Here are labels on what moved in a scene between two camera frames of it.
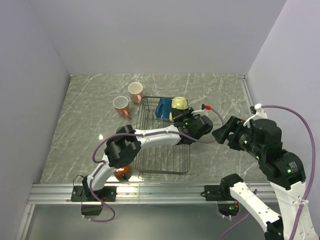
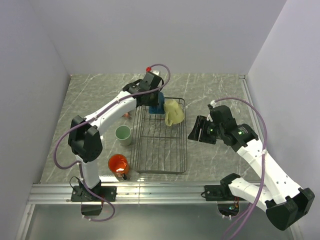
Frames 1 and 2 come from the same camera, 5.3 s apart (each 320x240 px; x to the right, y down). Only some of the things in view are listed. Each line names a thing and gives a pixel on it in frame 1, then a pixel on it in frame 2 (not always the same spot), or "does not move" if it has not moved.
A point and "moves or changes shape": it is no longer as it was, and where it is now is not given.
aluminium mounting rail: (139, 193) does not move
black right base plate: (217, 192) does not move
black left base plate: (82, 193) does not move
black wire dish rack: (169, 159) does not move
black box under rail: (91, 210) does not move
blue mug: (163, 110) → (159, 109)
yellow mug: (178, 102) moves or changes shape
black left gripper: (187, 114) → (154, 102)
